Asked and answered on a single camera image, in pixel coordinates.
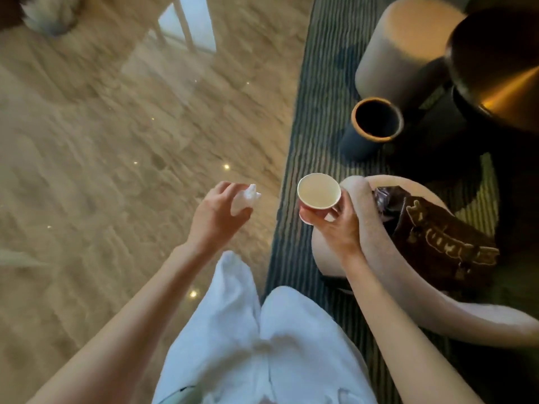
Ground white round stool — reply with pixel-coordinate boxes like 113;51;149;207
355;0;466;112

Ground white boucle armchair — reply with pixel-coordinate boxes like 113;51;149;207
310;174;539;350

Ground person's left hand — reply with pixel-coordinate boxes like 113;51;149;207
185;181;255;257

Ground brass top round table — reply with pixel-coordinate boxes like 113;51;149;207
410;6;539;164

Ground phone in trouser pocket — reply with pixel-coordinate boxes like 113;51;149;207
166;384;205;404

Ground person's white trousers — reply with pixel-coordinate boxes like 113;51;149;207
151;250;380;404

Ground dark brown printed bag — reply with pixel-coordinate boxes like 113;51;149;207
372;185;501;291

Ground striped blue-green rug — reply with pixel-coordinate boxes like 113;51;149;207
261;0;539;404

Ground white tissue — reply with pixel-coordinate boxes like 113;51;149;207
230;183;262;217

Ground person's left forearm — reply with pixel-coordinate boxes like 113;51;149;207
27;244;211;404

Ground person's right hand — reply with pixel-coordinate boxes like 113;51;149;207
299;189;367;265

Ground small round trash bin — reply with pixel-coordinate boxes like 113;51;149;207
340;96;405;163

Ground red paper cup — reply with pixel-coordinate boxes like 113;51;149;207
296;172;342;226

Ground person's right forearm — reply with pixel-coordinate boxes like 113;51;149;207
343;252;485;404

